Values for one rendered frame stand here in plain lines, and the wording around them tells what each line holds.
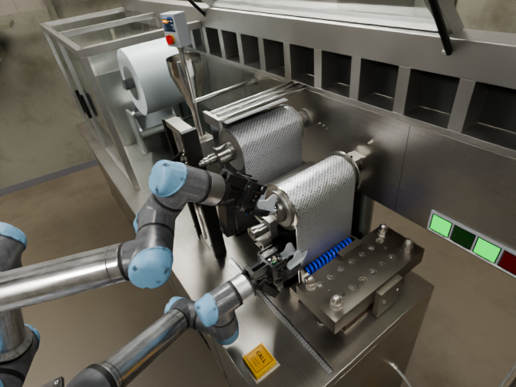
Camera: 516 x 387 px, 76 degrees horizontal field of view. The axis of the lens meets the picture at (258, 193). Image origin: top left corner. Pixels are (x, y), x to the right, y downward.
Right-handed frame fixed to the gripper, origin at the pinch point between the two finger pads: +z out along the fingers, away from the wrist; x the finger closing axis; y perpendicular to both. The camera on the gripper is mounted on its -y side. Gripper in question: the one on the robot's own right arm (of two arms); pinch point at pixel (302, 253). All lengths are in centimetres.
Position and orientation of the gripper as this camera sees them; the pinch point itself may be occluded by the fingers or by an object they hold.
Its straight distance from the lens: 103.5
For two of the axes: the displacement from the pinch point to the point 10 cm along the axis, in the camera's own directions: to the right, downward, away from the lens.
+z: 8.1, -4.2, 4.1
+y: -1.1, -7.9, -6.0
